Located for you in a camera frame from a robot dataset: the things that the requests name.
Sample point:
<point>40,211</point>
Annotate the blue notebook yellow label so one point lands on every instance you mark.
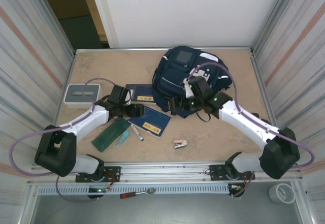
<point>142,92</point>
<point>155,120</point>

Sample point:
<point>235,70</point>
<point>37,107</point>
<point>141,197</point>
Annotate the white blue marker pen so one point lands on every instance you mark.
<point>137,132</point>

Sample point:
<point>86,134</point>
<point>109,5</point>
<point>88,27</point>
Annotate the navy blue student backpack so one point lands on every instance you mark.
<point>172,81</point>

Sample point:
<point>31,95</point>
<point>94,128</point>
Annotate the teal glue stick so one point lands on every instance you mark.
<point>123,137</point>

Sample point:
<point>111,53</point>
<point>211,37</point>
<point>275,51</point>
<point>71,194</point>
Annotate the green pencil case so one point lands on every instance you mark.
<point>109,135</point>

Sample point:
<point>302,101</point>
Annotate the pink stapler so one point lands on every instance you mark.
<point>180,144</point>

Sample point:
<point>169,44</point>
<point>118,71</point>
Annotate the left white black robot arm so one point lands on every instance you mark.
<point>83,122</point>

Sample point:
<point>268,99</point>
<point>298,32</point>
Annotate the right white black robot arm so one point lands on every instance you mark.
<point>243,122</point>

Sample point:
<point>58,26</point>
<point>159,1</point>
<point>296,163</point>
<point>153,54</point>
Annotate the white grey tissue box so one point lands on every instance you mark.
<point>73,100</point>

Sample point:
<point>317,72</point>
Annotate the thin aluminium table edge bar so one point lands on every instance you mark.
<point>127,49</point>

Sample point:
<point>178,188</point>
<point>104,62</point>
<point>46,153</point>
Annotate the small electronics board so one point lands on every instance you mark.
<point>237,187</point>
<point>97,190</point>

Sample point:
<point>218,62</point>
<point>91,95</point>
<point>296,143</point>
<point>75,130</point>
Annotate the grey tape roll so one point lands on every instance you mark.
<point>274,196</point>

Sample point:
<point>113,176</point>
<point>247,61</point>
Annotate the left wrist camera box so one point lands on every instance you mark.
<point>130,94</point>

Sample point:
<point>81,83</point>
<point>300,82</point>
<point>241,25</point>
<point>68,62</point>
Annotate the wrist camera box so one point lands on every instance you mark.
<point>188,89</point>
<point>130,94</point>

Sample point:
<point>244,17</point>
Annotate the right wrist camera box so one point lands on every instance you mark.
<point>188,89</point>

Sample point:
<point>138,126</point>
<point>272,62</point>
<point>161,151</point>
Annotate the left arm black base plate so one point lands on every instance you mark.
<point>114,173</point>

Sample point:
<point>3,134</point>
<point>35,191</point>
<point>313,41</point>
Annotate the wide aluminium base rail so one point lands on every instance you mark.
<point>162,173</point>

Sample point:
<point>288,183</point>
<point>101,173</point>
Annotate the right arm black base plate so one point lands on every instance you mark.
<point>215,173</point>

